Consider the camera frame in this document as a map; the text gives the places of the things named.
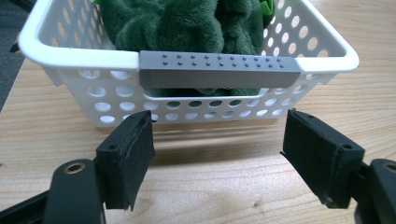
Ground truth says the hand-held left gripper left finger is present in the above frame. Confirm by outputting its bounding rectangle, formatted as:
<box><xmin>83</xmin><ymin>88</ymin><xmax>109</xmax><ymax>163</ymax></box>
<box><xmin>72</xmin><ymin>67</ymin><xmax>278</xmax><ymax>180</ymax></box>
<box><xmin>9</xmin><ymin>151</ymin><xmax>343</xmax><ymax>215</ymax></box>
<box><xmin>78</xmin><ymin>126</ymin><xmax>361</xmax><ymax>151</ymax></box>
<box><xmin>94</xmin><ymin>110</ymin><xmax>156</xmax><ymax>212</ymax></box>

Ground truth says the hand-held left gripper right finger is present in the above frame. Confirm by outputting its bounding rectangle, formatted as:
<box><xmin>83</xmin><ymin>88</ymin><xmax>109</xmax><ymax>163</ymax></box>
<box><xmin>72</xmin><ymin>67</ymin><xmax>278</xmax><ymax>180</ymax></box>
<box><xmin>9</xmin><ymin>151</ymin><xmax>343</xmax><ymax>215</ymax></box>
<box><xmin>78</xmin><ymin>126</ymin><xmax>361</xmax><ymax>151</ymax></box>
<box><xmin>279</xmin><ymin>107</ymin><xmax>366</xmax><ymax>209</ymax></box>

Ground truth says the white perforated plastic basket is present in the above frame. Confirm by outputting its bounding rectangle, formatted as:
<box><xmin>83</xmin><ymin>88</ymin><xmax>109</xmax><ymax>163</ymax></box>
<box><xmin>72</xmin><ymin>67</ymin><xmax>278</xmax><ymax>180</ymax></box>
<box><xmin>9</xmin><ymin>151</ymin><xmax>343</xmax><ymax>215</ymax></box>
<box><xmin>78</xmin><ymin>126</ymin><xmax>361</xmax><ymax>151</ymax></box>
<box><xmin>18</xmin><ymin>0</ymin><xmax>361</xmax><ymax>129</ymax></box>

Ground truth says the dark green plush toy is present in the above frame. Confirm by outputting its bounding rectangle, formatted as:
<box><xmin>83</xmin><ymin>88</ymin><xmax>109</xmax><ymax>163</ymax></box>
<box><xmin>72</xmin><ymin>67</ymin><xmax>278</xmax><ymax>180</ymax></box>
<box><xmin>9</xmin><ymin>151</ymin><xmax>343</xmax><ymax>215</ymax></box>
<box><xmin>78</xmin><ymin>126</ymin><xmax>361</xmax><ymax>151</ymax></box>
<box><xmin>92</xmin><ymin>0</ymin><xmax>276</xmax><ymax>97</ymax></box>

